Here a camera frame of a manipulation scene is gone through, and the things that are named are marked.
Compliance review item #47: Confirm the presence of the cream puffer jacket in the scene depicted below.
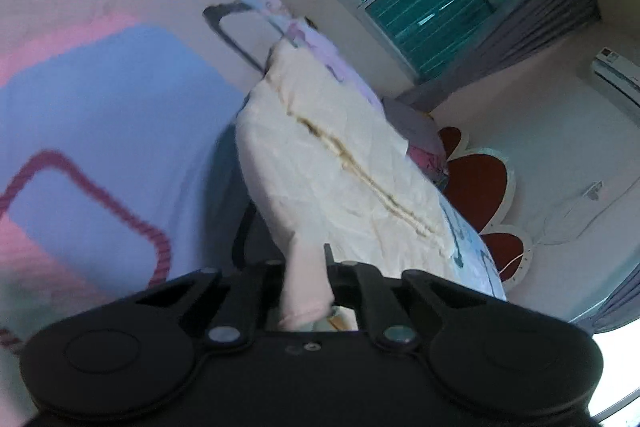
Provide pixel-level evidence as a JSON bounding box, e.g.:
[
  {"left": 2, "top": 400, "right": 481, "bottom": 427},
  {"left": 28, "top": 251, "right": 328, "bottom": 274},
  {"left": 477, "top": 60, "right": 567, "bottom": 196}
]
[{"left": 235, "top": 40, "right": 461, "bottom": 331}]

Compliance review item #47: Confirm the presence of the stack of folded clothes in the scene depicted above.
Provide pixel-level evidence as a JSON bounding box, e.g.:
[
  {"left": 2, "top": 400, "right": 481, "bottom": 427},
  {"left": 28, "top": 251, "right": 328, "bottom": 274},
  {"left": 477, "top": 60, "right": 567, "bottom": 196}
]
[{"left": 382, "top": 98, "right": 449, "bottom": 188}]

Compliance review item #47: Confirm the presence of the red white headboard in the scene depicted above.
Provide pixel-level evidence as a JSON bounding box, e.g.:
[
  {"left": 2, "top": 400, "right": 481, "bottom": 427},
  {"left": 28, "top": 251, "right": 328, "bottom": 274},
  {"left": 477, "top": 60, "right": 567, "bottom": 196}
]
[{"left": 438, "top": 127, "right": 534, "bottom": 291}]

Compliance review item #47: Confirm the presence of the pink blanket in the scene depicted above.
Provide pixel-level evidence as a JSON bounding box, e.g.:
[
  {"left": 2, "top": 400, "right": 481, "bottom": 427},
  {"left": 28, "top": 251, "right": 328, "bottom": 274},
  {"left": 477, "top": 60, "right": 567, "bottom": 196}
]
[{"left": 257, "top": 0, "right": 383, "bottom": 113}]

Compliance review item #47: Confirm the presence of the patterned bed sheet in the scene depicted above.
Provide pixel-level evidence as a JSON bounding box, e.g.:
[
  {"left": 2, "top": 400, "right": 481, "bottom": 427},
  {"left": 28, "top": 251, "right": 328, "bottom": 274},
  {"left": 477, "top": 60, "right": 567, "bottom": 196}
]
[{"left": 0, "top": 0, "right": 509, "bottom": 427}]

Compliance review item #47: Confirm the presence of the white air conditioner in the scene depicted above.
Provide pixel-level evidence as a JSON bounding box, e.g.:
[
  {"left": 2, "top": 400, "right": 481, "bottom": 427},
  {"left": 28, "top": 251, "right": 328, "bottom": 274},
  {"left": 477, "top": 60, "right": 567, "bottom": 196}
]
[{"left": 590, "top": 46, "right": 639, "bottom": 124}]

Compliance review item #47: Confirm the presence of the right grey curtain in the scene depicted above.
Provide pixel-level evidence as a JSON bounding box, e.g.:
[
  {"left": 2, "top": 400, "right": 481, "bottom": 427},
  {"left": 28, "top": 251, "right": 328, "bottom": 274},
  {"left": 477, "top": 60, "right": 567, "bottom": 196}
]
[{"left": 398, "top": 0, "right": 601, "bottom": 112}]

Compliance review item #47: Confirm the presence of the white wall cable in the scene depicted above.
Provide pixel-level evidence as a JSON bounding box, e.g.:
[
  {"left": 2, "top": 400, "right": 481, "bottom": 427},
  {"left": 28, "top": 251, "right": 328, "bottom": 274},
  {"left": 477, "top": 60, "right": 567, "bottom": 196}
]
[{"left": 497, "top": 175, "right": 640, "bottom": 281}]

